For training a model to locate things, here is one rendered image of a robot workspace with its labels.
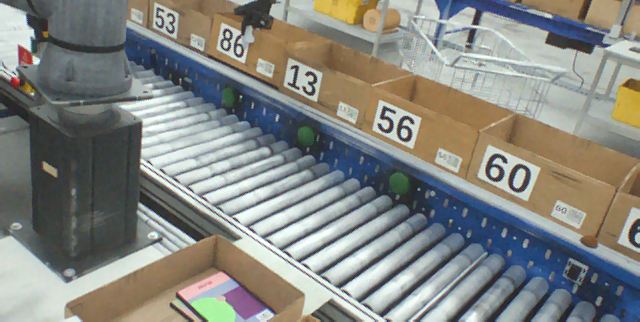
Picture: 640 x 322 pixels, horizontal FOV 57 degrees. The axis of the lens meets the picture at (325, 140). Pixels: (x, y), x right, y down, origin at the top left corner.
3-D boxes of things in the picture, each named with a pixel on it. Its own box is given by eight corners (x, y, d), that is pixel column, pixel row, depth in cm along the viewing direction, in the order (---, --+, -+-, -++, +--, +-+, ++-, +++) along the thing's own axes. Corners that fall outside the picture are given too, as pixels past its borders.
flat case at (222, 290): (231, 349, 117) (232, 343, 117) (175, 297, 128) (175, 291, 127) (280, 320, 127) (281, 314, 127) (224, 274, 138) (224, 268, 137)
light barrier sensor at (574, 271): (559, 280, 160) (568, 260, 157) (561, 277, 161) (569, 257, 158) (577, 289, 157) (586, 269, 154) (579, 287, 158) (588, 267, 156)
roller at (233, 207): (208, 219, 169) (210, 204, 167) (321, 171, 208) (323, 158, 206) (220, 227, 166) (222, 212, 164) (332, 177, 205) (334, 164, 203)
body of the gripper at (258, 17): (257, 29, 216) (266, -3, 213) (241, 23, 221) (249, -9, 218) (270, 32, 223) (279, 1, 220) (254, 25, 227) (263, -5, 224)
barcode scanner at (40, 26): (45, 49, 185) (42, 15, 182) (26, 42, 192) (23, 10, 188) (65, 46, 190) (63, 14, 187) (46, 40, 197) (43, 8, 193)
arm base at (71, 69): (57, 99, 115) (58, 51, 111) (23, 66, 127) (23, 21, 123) (147, 92, 128) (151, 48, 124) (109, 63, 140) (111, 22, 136)
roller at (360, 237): (292, 276, 152) (295, 261, 150) (397, 212, 191) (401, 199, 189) (306, 286, 150) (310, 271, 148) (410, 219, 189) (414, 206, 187)
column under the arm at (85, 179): (66, 284, 128) (65, 149, 115) (4, 229, 141) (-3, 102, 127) (163, 240, 148) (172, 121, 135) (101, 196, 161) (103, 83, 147)
